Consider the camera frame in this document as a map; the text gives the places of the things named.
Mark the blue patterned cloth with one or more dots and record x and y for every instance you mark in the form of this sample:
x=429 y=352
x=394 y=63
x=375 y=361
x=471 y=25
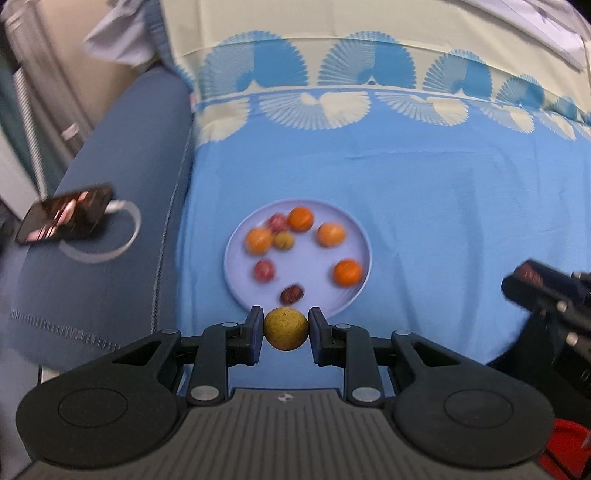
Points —
x=456 y=132

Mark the red fruit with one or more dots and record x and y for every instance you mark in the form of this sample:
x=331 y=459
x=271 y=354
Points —
x=264 y=271
x=277 y=223

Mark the dark red jujube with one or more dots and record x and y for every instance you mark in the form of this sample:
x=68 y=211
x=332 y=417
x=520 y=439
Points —
x=291 y=294

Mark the light blue plate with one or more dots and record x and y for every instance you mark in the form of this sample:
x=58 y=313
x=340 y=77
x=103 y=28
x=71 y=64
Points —
x=307 y=264

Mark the grey sheet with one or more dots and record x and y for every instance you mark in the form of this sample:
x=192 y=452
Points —
x=126 y=35

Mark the yellow green round fruit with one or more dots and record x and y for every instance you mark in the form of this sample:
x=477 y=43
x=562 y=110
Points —
x=285 y=328

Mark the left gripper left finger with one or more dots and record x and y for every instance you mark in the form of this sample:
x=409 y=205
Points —
x=128 y=403

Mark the blue sofa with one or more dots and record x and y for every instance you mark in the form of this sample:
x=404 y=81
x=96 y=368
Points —
x=65 y=313

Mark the small yellow fruit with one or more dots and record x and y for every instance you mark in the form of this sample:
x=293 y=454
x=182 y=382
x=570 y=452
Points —
x=284 y=240

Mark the orange tangerine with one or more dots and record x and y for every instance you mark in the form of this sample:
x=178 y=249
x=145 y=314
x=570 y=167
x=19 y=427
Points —
x=331 y=234
x=258 y=241
x=300 y=219
x=347 y=273

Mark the black smartphone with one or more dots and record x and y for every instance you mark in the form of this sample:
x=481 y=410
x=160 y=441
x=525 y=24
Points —
x=69 y=216

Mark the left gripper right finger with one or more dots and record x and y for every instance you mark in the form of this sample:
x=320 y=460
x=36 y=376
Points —
x=450 y=408

